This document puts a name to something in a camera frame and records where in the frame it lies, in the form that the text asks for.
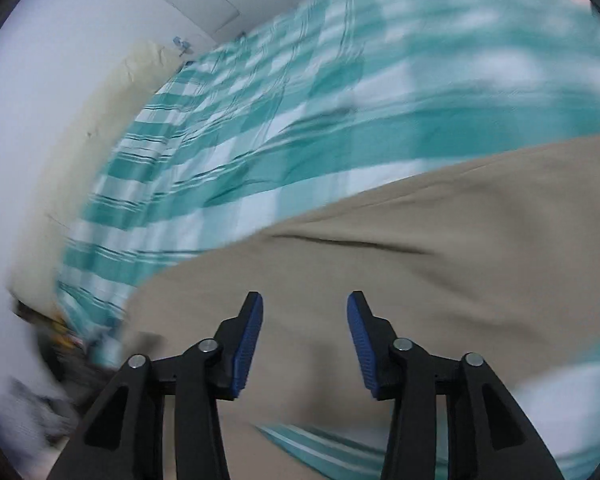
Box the beige khaki pants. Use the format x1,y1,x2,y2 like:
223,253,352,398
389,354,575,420
123,134,600,479

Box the cream padded headboard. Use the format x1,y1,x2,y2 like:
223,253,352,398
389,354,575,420
7,41,184,316

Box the teal white plaid bedsheet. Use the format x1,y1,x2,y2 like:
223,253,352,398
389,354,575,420
54,0,600,480

